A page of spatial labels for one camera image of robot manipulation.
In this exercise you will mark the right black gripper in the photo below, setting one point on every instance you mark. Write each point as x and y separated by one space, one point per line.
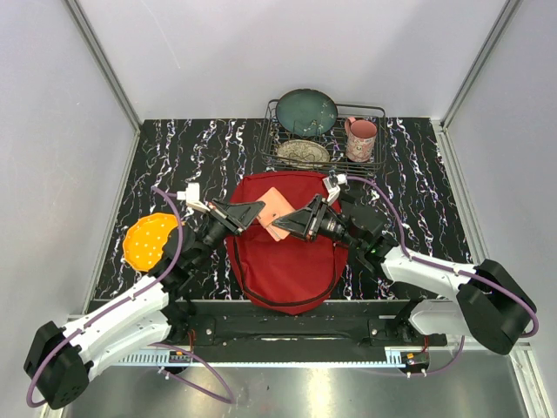
307 219

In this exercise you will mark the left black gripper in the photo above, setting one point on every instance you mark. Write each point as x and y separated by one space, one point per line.
234 218

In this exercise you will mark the pink leather wallet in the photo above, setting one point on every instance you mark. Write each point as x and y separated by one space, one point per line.
276 206

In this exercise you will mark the red student backpack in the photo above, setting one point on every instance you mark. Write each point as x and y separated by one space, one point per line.
290 276

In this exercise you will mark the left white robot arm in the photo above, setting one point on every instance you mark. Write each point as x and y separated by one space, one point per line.
63 360

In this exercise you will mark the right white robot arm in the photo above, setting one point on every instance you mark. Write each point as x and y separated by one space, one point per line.
482 301

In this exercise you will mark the speckled beige plate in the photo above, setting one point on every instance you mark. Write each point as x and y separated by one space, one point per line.
302 153

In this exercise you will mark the orange plastic plate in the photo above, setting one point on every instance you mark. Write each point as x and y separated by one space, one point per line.
143 243

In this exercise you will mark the pink patterned mug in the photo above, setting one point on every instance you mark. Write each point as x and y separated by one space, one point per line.
361 135

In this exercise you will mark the teal ceramic plate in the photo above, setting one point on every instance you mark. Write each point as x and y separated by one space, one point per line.
306 112

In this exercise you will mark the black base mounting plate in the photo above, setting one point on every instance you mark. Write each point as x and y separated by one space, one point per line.
380 323

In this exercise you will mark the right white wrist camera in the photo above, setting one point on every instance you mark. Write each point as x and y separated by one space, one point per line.
333 185

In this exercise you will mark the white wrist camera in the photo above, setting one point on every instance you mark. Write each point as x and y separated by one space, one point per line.
333 185
192 198

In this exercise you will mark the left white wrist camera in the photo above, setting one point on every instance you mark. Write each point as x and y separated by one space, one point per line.
192 198

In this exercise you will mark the black wire dish rack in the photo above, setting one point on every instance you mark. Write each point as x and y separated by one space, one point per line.
272 135

